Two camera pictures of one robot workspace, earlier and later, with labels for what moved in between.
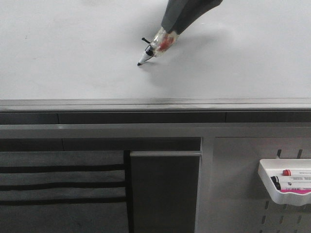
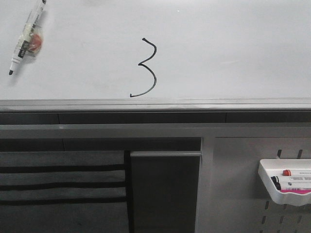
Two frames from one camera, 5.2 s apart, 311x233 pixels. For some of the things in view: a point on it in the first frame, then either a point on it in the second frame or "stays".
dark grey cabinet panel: [164, 191] stays
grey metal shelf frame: [207, 132] stays
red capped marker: [286, 172] stays
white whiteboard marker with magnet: [162, 42] to [31, 39]
